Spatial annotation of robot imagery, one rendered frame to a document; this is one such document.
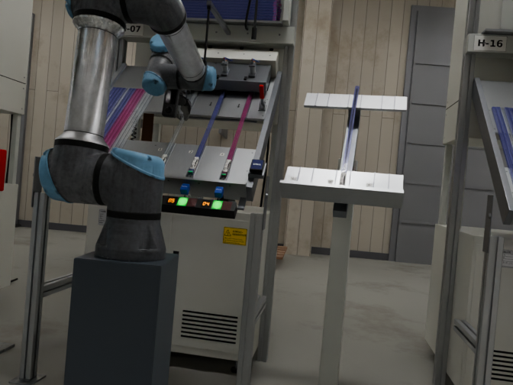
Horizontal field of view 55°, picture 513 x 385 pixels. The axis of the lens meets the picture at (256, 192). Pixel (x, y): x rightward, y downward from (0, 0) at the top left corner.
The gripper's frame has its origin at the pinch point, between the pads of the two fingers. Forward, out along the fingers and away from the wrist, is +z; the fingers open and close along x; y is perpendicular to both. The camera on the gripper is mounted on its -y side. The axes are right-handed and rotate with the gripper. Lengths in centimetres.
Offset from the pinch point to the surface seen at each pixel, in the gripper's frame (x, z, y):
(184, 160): -6.8, -4.8, -21.7
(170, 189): -5.0, -4.7, -33.3
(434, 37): -156, 254, 351
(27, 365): 39, 28, -87
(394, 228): -131, 370, 165
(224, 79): -11.8, 0.2, 21.2
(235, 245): -22, 30, -34
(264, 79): -27.1, 0.8, 23.2
